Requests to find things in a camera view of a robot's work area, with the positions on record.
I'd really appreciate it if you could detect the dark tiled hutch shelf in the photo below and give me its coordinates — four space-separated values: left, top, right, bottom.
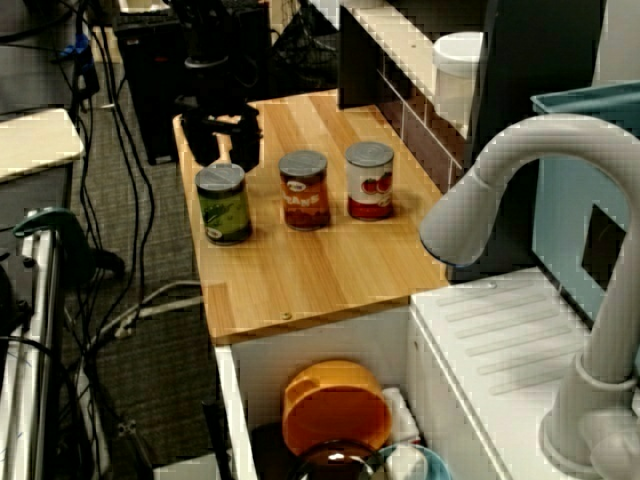
337 0 609 282

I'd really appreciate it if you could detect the black computer tower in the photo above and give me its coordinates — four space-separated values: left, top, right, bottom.
113 7 201 166

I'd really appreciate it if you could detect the orange plastic bowl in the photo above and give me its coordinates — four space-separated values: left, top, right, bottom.
281 359 394 459

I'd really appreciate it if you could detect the beige board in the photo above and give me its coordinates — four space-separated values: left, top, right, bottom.
0 107 86 184

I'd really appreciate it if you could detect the white toy kitchen cabinet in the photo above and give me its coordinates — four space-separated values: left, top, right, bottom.
212 267 640 480

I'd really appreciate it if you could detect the glass pot lid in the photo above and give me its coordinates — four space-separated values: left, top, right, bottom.
288 438 385 480

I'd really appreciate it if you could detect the orange beans toy can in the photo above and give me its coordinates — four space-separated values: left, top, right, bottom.
278 150 332 232

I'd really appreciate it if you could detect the white plastic block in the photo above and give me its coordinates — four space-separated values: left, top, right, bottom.
382 384 422 446

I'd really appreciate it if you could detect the teal plastic bin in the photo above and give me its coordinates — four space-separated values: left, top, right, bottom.
529 81 640 331

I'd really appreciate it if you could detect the white red tomato can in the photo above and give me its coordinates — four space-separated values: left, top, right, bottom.
344 140 396 222

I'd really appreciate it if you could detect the aluminium extrusion rail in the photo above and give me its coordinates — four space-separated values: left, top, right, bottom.
0 212 69 480

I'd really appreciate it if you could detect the grey toy faucet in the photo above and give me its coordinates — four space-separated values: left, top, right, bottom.
418 112 640 479

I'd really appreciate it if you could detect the green peas toy can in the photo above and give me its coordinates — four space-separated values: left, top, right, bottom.
194 162 253 247

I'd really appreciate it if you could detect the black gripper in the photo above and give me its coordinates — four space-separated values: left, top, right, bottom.
173 58 265 173

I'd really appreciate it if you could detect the white cable bundle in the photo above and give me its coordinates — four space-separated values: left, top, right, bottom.
87 279 205 344

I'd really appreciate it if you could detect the white cup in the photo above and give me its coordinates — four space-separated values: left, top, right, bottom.
383 443 431 480

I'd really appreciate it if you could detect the light blue bowl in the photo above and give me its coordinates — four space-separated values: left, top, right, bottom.
375 443 454 480

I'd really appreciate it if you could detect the large white lidded container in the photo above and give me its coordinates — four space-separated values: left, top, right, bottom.
431 30 487 139

